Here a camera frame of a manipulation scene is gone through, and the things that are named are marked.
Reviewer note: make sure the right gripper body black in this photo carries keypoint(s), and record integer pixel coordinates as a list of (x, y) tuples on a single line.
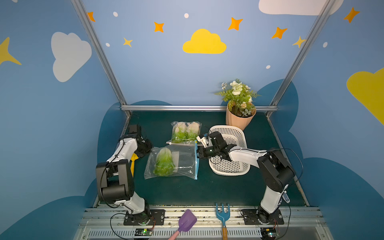
[(202, 152)]

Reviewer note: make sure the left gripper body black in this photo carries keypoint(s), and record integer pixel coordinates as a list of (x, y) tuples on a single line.
[(144, 146)]

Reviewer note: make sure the pink-dotted bag of cabbages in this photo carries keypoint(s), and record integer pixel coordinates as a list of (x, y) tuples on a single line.
[(185, 132)]

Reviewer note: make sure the green chinese cabbage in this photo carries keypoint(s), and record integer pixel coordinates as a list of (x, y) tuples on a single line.
[(164, 165)]

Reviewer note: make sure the clear zip-top bag blue seal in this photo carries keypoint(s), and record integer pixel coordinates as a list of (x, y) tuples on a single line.
[(184, 157)]

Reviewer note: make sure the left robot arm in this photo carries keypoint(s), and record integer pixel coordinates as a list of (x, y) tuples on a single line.
[(115, 177)]

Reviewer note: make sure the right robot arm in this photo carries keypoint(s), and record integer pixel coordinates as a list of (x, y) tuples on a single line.
[(276, 170)]

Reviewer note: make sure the yellow toy spatula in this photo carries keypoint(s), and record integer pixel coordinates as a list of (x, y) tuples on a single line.
[(133, 158)]

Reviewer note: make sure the potted artificial flower plant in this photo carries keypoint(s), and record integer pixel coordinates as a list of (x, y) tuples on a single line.
[(239, 98)]

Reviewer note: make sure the teal toy garden rake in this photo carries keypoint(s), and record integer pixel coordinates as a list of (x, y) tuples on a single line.
[(223, 216)]

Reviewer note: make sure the purple toy shovel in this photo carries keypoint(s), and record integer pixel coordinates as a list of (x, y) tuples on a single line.
[(186, 222)]

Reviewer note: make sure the left circuit board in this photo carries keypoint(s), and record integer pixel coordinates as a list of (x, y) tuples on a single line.
[(143, 232)]

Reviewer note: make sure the circuit board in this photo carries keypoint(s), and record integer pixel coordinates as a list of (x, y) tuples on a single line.
[(143, 232), (268, 234)]

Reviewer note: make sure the blue patterned glove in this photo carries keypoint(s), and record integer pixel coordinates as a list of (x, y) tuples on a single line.
[(286, 197)]

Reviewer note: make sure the right circuit board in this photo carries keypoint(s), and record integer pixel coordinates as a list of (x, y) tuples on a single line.
[(268, 234)]

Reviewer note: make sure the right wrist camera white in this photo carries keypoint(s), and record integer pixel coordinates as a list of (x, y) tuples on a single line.
[(203, 140)]

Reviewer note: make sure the aluminium back frame rail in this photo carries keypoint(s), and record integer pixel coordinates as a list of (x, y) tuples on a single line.
[(176, 108)]

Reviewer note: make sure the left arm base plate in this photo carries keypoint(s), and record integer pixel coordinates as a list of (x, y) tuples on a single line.
[(147, 218)]

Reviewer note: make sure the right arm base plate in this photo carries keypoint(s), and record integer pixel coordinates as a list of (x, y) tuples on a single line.
[(261, 217)]

